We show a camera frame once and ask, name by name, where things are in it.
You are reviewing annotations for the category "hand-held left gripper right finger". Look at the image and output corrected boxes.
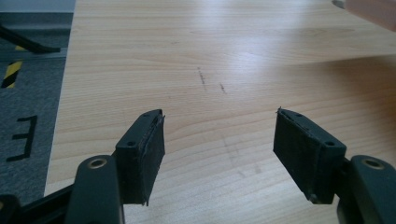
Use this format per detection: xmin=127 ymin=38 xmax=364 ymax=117
xmin=273 ymin=106 xmax=347 ymax=205

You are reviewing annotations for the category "orange-brown blurry block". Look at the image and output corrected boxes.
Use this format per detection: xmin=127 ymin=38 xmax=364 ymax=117
xmin=331 ymin=0 xmax=396 ymax=33

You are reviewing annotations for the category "black stand leg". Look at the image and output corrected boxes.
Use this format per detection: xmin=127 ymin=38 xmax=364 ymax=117
xmin=0 ymin=23 xmax=62 ymax=54

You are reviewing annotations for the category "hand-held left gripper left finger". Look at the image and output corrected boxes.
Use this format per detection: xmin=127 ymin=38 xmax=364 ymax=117
xmin=115 ymin=108 xmax=166 ymax=207

